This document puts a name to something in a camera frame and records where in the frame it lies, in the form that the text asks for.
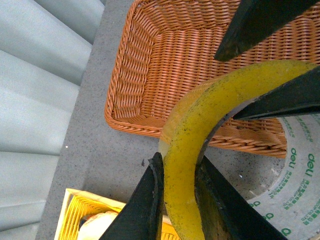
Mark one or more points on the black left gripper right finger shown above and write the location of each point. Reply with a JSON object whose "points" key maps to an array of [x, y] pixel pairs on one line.
{"points": [[224, 213]]}

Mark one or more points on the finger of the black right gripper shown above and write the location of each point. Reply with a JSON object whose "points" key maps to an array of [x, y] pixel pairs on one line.
{"points": [[297, 97], [254, 21]]}

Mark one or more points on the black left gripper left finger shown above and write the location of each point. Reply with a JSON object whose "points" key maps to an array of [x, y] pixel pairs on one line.
{"points": [[142, 216]]}

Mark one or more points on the yellow tape roll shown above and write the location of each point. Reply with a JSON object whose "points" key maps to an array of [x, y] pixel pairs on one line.
{"points": [[199, 120]]}

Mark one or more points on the yellow wicker basket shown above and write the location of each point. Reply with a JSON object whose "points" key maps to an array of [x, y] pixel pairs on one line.
{"points": [[77, 204]]}

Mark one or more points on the orange wicker basket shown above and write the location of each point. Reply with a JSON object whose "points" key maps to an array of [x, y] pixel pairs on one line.
{"points": [[167, 48]]}

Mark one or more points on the croissant bread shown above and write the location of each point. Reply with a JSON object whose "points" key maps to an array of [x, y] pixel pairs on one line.
{"points": [[92, 226]]}

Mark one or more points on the grey curtain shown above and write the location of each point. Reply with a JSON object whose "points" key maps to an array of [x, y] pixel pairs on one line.
{"points": [[45, 46]]}

